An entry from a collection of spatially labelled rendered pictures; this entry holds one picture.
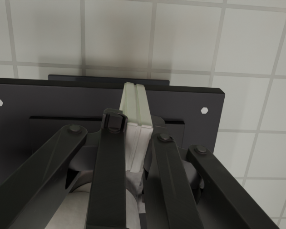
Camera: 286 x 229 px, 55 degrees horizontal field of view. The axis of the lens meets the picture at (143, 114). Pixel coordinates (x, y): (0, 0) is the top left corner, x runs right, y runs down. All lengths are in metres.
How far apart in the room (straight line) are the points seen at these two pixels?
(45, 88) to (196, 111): 0.31
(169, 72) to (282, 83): 0.38
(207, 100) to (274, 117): 0.49
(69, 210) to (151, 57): 0.52
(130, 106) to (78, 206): 0.36
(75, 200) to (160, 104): 0.25
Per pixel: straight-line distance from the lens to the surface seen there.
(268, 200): 1.26
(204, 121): 0.61
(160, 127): 0.16
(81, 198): 0.53
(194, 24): 0.86
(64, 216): 0.49
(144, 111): 0.16
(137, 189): 0.64
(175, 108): 0.58
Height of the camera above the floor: 0.83
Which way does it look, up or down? 65 degrees down
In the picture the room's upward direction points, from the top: 170 degrees clockwise
